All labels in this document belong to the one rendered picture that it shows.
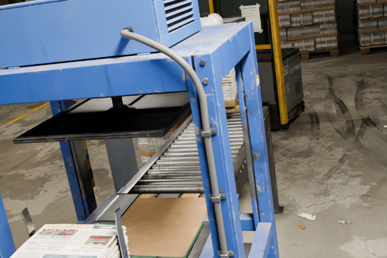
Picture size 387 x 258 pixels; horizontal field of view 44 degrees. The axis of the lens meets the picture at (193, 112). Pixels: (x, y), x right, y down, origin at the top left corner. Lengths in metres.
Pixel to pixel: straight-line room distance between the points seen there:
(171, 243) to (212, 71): 0.81
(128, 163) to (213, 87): 2.40
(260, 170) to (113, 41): 0.87
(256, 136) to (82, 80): 0.82
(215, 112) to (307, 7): 7.61
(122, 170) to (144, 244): 1.79
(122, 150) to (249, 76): 1.88
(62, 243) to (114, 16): 0.69
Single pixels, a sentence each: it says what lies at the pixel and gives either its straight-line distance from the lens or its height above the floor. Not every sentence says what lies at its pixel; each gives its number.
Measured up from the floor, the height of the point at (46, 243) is 1.06.
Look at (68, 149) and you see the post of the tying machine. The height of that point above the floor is 1.07.
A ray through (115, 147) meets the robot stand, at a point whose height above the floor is 0.64.
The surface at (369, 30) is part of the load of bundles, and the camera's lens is 8.86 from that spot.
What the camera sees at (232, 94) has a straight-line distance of 3.06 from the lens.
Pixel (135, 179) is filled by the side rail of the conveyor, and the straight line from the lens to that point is 2.52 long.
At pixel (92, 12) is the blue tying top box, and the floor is 1.69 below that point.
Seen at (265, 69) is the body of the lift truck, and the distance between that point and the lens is 5.34.
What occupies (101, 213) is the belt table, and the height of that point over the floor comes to 0.80.
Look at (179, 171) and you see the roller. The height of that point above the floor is 0.79.
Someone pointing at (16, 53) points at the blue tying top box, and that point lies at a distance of 1.70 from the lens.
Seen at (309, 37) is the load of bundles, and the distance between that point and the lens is 8.94.
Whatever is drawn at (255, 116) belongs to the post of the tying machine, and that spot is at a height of 1.18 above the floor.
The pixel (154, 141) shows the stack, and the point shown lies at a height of 0.51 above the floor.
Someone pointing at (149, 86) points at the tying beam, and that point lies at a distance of 1.37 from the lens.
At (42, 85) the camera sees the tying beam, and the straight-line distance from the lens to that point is 1.54.
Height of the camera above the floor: 1.75
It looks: 16 degrees down
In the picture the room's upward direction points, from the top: 9 degrees counter-clockwise
